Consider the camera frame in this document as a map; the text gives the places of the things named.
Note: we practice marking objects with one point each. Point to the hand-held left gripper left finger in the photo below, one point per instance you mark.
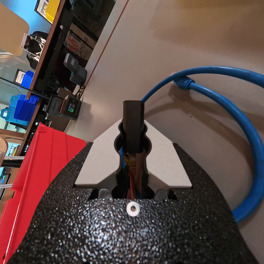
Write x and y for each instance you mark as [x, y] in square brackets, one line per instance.
[99, 165]

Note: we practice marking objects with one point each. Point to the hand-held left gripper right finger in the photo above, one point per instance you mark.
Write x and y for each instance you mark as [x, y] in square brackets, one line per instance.
[167, 165]

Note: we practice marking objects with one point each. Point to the red plastic bin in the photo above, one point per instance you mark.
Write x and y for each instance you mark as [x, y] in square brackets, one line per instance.
[41, 165]

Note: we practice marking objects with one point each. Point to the black portable power station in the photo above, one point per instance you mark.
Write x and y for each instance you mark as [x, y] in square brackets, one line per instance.
[64, 107]

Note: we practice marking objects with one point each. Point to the stack of blue bins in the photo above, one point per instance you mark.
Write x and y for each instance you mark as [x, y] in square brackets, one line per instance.
[22, 107]

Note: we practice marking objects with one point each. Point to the black battery charger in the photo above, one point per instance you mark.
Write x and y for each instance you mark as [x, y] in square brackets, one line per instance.
[75, 70]

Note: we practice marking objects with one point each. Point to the black framed picture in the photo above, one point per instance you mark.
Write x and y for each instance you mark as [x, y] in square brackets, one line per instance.
[42, 10]
[19, 77]

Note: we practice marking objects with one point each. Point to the printed cardboard box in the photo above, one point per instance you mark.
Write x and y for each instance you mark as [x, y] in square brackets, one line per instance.
[79, 43]

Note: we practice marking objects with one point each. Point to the black printed shirt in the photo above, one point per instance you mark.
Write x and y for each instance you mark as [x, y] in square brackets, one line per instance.
[36, 49]

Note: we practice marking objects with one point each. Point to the glass office partition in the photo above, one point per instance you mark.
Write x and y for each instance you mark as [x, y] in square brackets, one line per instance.
[8, 68]

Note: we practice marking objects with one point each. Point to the tan rounded board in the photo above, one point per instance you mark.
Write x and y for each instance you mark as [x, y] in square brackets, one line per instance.
[12, 31]

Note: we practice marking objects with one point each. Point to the small yellow bin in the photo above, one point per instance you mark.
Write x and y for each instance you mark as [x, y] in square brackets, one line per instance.
[52, 9]

